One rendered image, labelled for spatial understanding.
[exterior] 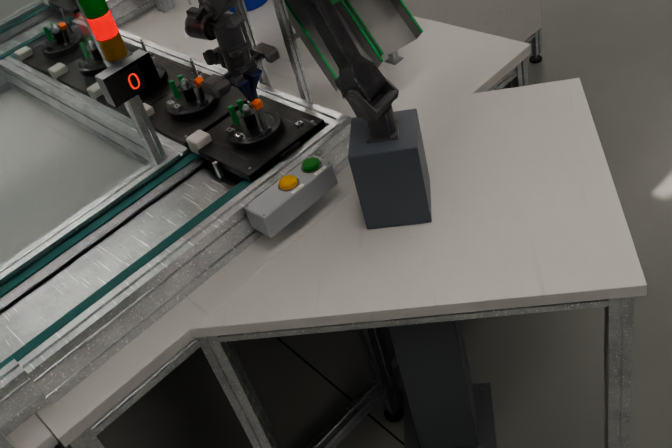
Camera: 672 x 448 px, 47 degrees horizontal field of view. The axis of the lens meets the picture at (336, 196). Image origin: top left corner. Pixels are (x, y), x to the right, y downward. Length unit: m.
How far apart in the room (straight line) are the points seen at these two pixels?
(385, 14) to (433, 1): 0.98
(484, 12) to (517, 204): 1.71
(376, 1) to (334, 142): 0.43
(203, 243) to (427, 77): 0.81
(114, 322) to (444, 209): 0.72
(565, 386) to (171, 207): 1.26
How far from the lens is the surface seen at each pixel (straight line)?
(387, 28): 2.00
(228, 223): 1.64
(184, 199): 1.82
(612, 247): 1.55
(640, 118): 3.33
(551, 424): 2.33
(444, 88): 2.04
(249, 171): 1.73
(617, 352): 1.65
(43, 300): 1.75
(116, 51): 1.71
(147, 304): 1.61
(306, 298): 1.55
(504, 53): 2.14
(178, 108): 1.99
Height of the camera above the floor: 1.96
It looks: 39 degrees down
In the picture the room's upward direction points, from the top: 16 degrees counter-clockwise
